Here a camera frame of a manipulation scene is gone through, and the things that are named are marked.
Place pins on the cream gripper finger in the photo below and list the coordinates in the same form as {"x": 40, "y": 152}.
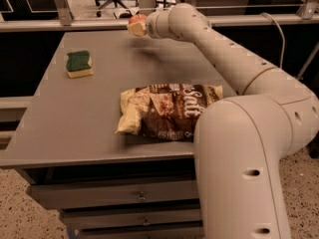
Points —
{"x": 137, "y": 29}

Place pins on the red apple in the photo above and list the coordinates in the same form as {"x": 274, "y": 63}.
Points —
{"x": 137, "y": 18}

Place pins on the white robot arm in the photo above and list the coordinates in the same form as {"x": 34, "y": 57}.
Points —
{"x": 239, "y": 141}

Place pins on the green and yellow sponge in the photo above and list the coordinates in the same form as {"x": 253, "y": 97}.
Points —
{"x": 79, "y": 64}

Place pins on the brown chip bag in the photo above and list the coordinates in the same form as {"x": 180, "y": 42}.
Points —
{"x": 165, "y": 111}

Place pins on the grey drawer cabinet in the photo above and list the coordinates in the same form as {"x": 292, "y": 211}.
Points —
{"x": 68, "y": 148}

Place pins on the grey metal railing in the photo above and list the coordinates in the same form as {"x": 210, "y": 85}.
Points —
{"x": 111, "y": 24}

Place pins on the top drawer knob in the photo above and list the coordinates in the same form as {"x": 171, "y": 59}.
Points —
{"x": 141, "y": 197}

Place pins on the drawer knob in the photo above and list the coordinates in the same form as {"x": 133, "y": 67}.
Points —
{"x": 141, "y": 197}
{"x": 146, "y": 222}

